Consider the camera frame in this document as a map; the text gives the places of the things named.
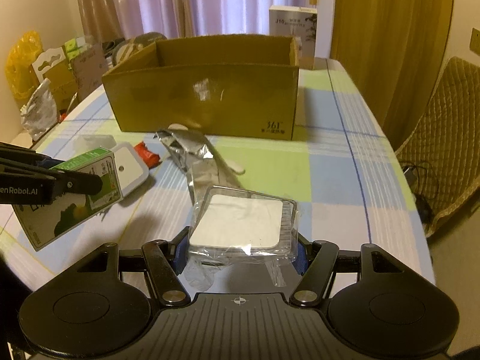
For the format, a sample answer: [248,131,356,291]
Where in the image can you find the silver foil pouch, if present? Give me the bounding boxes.
[154,129,242,204]

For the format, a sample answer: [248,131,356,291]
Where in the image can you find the clear plastic case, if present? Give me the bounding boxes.
[73,134,116,154]

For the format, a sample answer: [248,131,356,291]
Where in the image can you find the black cables on floor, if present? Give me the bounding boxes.
[398,160,440,229]

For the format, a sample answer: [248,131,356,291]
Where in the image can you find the green tall medicine box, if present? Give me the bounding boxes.
[13,148,123,251]

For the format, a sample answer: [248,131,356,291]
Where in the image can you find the crumpled silver plastic bag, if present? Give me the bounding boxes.
[20,78,59,141]

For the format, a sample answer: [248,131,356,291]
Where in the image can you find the dark oval noodle bowl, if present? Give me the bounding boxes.
[112,32,167,66]

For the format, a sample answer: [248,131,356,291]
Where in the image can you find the large brown cardboard box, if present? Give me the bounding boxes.
[102,34,299,141]

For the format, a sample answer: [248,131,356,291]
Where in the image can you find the wall power socket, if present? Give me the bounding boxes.
[469,28,480,55]

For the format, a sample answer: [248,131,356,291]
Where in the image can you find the clear packaged white pad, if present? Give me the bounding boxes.
[185,185,299,291]

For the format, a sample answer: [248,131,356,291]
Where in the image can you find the checked tablecloth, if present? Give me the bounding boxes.
[1,60,434,289]

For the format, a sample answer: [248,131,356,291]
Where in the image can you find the yellow plastic bag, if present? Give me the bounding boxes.
[5,31,43,109]

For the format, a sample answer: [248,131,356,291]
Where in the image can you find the white square night light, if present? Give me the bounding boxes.
[112,142,149,197]

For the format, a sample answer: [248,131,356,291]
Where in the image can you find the green tissue packs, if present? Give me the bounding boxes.
[63,35,95,61]

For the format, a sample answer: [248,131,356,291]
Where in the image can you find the white speckled spoon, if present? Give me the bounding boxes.
[166,123,247,175]

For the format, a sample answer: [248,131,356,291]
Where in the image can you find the brown cardboard carton stack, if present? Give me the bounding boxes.
[32,43,108,114]

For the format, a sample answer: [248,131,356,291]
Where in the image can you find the red snack packet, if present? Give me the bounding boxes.
[133,141,161,169]

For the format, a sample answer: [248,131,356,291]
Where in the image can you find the white humidifier box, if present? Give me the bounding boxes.
[269,6,317,69]

